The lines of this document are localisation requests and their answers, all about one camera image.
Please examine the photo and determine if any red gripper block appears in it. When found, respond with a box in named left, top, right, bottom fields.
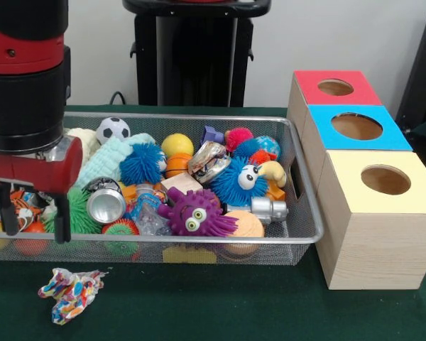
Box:
left=0, top=135, right=84, bottom=245

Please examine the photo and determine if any multicoloured rope knot toy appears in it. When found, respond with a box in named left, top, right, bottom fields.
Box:
left=38, top=267, right=108, bottom=326

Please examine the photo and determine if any purple spiky ball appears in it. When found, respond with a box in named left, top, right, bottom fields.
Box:
left=157, top=187, right=239, bottom=238

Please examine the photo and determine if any clear mesh bin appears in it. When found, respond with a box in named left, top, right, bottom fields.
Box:
left=0, top=110, right=324, bottom=267

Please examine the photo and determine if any wooden three-hole box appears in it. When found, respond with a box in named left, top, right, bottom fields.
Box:
left=287, top=70, right=426, bottom=291

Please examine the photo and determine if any orange tiger plush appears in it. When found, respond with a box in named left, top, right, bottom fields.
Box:
left=10, top=188, right=45, bottom=233

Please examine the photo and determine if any cream knit cloth roll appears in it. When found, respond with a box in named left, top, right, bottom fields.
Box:
left=67, top=128, right=101, bottom=166

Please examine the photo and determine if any mint green knit cloth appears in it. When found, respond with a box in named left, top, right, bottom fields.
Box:
left=75, top=134, right=157, bottom=190

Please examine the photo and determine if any black and white soccer ball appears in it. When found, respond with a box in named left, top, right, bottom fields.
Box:
left=97, top=117, right=131, bottom=143

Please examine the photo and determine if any yellow ball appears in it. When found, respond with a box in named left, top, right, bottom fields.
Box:
left=161, top=133, right=195, bottom=158

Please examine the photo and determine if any yellow cheese wedge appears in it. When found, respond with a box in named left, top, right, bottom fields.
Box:
left=162, top=245, right=218, bottom=265

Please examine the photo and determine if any dark green tablecloth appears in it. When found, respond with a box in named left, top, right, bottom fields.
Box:
left=0, top=104, right=426, bottom=341

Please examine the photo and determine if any blue fuzzy monster toy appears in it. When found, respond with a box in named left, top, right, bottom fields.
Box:
left=210, top=156, right=269, bottom=208

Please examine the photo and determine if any black cable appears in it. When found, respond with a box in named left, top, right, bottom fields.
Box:
left=110, top=90, right=129, bottom=106

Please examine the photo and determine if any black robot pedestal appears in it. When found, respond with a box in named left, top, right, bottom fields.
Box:
left=123, top=0, right=272, bottom=107

